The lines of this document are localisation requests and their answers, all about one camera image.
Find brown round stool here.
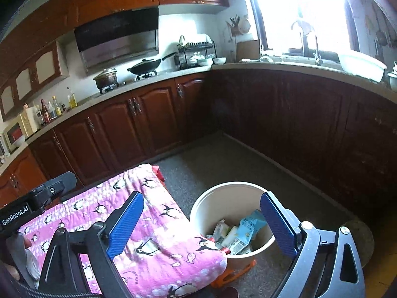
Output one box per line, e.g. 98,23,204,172
344,220,375,269

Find yellow oil bottle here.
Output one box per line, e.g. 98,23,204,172
66,87,78,109

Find kitchen window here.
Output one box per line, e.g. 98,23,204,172
245,0,354,59

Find steel sink faucet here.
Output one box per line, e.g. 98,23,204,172
291,20,323,66

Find cream microwave oven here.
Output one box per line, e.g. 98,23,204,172
0,113,32,154

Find black wok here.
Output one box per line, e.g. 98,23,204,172
127,52,177,75

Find gas stove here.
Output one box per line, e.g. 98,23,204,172
99,71,158,95

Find wall utensil holder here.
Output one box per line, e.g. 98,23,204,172
226,14,251,36

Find steel stockpot with lid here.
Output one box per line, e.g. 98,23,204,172
93,68,119,90

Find orange plastic stool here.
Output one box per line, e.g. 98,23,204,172
211,259,257,289

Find white plastic bucket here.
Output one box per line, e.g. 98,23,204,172
190,182,276,270

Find red plastic stool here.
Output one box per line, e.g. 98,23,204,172
152,165,166,182

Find teal paper packet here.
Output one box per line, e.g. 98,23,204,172
239,209,267,243

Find wooden base cabinets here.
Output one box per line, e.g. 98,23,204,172
0,68,397,224

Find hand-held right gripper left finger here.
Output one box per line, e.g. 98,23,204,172
37,191,145,298

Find clear plastic wrapper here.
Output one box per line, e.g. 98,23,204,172
212,219,228,239

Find grey kitchen countertop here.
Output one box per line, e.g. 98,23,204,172
0,60,397,174

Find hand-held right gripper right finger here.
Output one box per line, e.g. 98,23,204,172
260,191,366,298

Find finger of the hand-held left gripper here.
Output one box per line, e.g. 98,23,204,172
33,171,77,207

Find glass door wall cabinet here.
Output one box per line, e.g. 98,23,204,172
0,40,70,121

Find white enamel bowl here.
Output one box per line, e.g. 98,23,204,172
387,62,397,91

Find white paper towel roll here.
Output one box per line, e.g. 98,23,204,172
22,106,39,137

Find large white basin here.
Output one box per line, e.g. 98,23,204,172
337,53,388,83

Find clear capped bottle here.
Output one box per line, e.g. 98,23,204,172
51,96,63,118

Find black range hood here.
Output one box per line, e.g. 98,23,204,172
74,6,160,69

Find black dish rack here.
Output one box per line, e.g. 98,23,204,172
177,34,217,69

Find brown sauce bottle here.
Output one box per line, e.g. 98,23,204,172
40,99,51,123

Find pink penguin print blanket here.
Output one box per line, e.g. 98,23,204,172
19,163,228,298

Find wooden cutting board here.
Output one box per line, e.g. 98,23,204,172
236,40,260,63

